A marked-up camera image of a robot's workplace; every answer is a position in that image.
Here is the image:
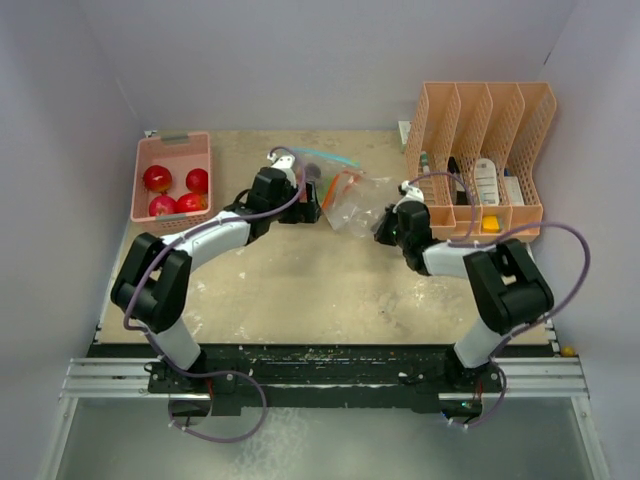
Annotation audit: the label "large pink red apple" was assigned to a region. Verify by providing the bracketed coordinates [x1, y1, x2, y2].
[142, 165, 173, 194]

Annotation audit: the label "yellow object in organizer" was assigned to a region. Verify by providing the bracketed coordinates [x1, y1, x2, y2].
[481, 215, 502, 234]

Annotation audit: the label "white bottle in organizer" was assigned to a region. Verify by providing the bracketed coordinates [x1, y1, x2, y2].
[474, 158, 500, 206]

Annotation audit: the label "blue zip bag small fruits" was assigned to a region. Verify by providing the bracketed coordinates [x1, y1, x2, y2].
[293, 148, 361, 203]

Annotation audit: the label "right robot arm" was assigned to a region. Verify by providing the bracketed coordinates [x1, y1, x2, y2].
[372, 200, 554, 391]

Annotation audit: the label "white box in organizer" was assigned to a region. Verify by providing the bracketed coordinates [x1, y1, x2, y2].
[504, 175, 525, 206]

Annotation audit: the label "orange zip bag with apples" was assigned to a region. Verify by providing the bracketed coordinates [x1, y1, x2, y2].
[320, 169, 398, 237]

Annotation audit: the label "orange desk file organizer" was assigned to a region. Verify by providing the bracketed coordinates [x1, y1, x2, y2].
[405, 82, 557, 243]

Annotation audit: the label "pink perforated plastic basket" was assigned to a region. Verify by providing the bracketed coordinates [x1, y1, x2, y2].
[130, 132, 214, 236]

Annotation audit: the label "black item in organizer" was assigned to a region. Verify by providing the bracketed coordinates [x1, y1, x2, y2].
[447, 156, 468, 205]

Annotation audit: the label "dark red fake apple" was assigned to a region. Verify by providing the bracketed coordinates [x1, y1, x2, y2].
[185, 168, 209, 195]

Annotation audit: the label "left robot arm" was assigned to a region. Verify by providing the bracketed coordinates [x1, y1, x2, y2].
[110, 166, 321, 392]

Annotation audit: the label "aluminium frame rail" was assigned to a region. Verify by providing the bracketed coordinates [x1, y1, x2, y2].
[59, 324, 591, 401]

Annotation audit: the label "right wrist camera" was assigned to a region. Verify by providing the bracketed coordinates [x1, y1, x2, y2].
[398, 180, 424, 204]

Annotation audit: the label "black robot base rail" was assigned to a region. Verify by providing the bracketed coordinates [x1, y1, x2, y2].
[144, 344, 503, 416]

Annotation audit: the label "white box behind organizer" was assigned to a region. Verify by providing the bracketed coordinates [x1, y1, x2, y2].
[397, 120, 412, 153]

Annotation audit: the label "fake pomegranate red yellow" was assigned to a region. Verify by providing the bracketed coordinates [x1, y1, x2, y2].
[175, 192, 208, 213]

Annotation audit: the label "small green capped bottle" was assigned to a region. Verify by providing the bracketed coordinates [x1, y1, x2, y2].
[419, 151, 431, 176]

